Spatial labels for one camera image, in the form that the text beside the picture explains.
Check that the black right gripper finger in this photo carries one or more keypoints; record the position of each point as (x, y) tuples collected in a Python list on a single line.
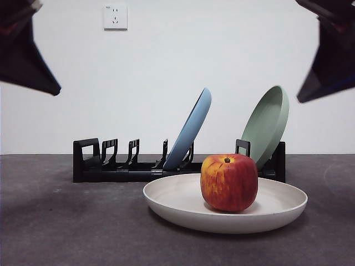
[(335, 63)]

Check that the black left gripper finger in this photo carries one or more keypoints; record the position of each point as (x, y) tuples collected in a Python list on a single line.
[(22, 61)]

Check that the red and yellow apple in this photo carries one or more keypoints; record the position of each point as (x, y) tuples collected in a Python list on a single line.
[(230, 185)]

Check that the cream yellow plate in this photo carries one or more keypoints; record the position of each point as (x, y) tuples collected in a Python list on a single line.
[(172, 199)]

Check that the pale green plate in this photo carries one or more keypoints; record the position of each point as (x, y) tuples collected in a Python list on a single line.
[(263, 124)]

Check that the black plastic plate rack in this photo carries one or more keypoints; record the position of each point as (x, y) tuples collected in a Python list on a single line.
[(111, 174)]

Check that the light blue plate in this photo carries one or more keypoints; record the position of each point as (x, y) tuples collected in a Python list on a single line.
[(191, 130)]

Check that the white wall socket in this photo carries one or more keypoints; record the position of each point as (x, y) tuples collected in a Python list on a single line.
[(116, 18)]

